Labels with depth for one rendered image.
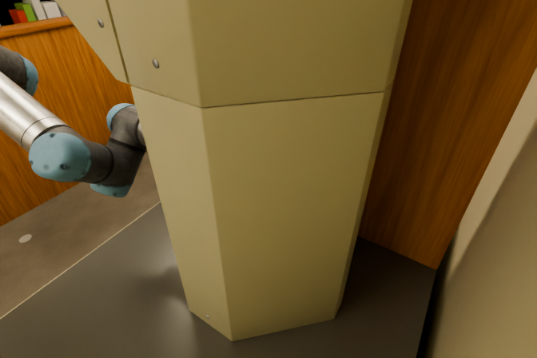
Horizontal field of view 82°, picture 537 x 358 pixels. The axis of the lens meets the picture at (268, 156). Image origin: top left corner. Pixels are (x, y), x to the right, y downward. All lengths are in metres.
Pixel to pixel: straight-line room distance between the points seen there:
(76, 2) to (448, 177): 0.63
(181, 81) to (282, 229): 0.24
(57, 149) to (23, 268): 1.83
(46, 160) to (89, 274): 0.34
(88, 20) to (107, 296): 0.55
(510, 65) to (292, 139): 0.36
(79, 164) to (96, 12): 0.26
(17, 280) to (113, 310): 1.59
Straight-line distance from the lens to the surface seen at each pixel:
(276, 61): 0.31
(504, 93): 0.60
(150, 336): 0.71
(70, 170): 0.57
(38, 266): 2.33
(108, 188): 0.69
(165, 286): 0.75
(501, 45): 0.58
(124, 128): 0.69
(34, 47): 2.48
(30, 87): 0.96
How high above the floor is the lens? 1.54
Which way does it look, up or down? 34 degrees down
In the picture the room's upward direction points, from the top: straight up
